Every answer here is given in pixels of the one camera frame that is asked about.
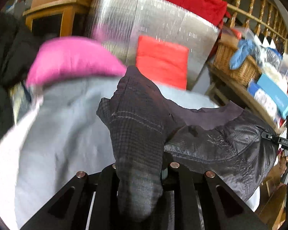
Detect dark ripstop shorts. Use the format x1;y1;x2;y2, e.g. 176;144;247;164
97;66;278;221

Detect person's right hand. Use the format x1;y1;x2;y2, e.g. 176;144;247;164
279;150;288;174

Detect blue box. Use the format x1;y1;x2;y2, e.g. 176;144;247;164
257;74;288;119

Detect wicker basket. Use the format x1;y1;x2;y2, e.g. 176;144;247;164
212;40;262;87

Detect pink terry towel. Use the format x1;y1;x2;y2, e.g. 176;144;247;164
0;96;44;229

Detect light blue cloth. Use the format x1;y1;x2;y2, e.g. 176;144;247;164
229;39;256;70

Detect red pillow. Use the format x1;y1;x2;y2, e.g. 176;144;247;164
136;35;189;90

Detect wooden spindle railing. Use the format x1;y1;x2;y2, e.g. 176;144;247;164
223;0;288;53

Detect red cloth on railing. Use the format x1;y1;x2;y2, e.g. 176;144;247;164
165;0;228;28

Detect magenta pillow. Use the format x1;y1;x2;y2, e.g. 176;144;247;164
26;36;126;86

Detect black garment with blue lining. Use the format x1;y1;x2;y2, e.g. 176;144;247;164
0;12;41;139

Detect silver foil insulation mat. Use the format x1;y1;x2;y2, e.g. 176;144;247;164
84;0;219;90

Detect wooden cabinet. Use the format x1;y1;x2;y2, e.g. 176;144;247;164
23;0;92;36

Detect wooden bench frame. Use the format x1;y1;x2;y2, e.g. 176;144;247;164
205;63;286;135

